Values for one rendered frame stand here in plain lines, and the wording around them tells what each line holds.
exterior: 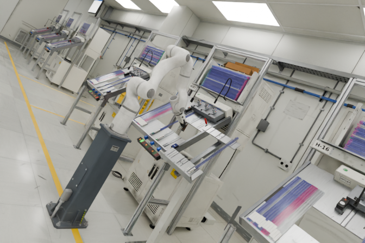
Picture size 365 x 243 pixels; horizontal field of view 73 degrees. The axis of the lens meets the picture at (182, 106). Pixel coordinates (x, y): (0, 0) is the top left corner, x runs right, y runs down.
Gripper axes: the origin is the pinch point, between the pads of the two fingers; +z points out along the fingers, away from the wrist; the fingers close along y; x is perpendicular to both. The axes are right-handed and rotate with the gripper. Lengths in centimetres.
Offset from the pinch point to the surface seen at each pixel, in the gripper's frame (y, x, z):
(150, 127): 22.1, 22.1, -2.2
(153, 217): -15, 65, 55
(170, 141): -10.0, 21.1, -2.3
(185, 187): -48, 37, 7
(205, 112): -2.9, -24.8, -0.1
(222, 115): -17.0, -33.0, 3.5
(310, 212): -79, -82, 157
